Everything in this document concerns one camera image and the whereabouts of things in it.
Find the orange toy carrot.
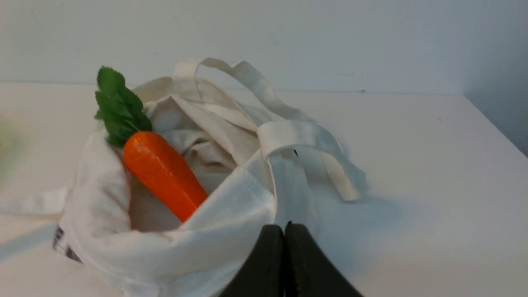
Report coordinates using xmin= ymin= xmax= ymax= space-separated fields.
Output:
xmin=95 ymin=66 xmax=208 ymax=222

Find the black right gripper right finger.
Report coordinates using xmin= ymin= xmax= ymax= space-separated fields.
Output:
xmin=285 ymin=222 xmax=362 ymax=297

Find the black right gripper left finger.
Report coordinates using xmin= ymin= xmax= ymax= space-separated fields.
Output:
xmin=220 ymin=224 xmax=284 ymax=297

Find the white cloth tote bag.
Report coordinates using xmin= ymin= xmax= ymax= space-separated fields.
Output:
xmin=1 ymin=58 xmax=366 ymax=297

